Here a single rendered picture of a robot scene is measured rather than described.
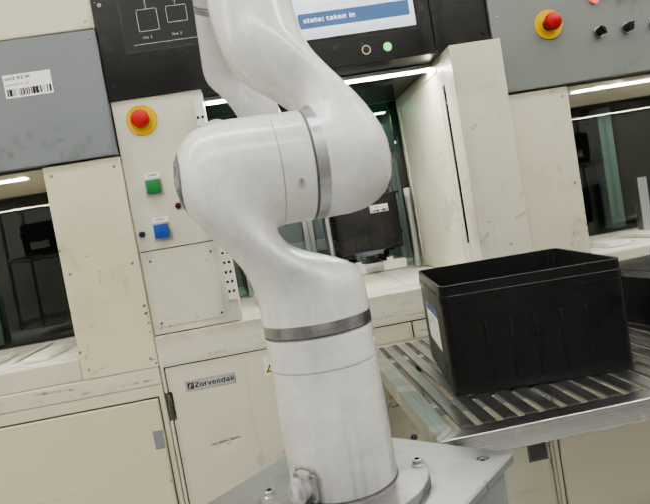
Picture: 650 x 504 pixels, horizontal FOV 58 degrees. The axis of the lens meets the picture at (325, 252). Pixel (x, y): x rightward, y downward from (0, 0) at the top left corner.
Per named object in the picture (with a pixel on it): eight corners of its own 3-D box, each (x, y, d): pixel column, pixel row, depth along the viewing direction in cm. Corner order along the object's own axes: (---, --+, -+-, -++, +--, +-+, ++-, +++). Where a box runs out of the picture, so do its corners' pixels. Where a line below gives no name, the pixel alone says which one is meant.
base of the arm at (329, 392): (365, 553, 52) (331, 353, 51) (227, 513, 64) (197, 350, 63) (460, 463, 67) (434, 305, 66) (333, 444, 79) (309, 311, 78)
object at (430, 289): (430, 354, 117) (416, 270, 116) (569, 332, 115) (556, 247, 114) (455, 397, 89) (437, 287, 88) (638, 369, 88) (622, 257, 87)
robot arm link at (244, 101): (289, 9, 92) (296, 179, 110) (224, -6, 101) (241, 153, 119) (245, 21, 87) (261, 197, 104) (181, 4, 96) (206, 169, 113)
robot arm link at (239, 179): (386, 323, 60) (348, 92, 59) (207, 362, 56) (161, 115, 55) (354, 310, 72) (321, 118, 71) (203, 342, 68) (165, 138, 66)
